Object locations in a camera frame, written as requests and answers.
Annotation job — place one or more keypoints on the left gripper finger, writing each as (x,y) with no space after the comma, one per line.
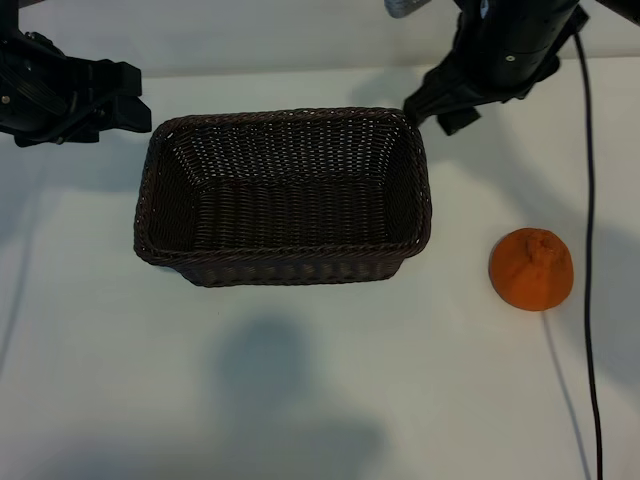
(120,80)
(127,114)

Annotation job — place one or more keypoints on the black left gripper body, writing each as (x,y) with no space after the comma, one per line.
(40,95)

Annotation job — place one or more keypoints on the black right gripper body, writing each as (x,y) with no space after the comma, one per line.
(500,85)

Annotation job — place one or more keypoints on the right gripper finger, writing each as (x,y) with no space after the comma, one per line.
(440,92)
(459,120)

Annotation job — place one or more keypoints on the orange fruit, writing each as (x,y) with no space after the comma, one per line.
(530,275)

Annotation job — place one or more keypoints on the dark brown woven basket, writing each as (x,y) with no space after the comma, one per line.
(280,200)

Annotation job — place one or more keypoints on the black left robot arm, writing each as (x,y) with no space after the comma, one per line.
(9,17)

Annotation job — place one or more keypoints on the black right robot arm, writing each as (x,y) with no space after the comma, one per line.
(525,25)

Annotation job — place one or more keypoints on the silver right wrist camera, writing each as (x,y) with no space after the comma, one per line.
(405,7)

